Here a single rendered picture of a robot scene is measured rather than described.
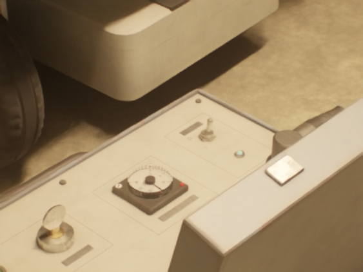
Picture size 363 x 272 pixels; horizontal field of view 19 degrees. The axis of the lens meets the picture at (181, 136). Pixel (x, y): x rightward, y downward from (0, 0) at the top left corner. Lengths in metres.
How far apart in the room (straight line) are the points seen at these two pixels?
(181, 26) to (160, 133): 0.13
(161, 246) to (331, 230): 0.29
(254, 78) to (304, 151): 0.65
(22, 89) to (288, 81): 0.35
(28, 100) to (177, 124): 0.15
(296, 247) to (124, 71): 0.49
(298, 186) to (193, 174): 0.43
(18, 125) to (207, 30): 0.25
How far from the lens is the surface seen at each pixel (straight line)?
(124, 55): 1.05
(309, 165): 0.57
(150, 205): 0.93
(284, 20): 1.33
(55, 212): 0.89
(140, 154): 1.00
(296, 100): 1.18
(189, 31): 1.11
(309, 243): 0.62
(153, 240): 0.91
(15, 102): 0.99
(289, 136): 0.93
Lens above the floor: 0.66
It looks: 36 degrees down
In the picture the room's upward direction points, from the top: straight up
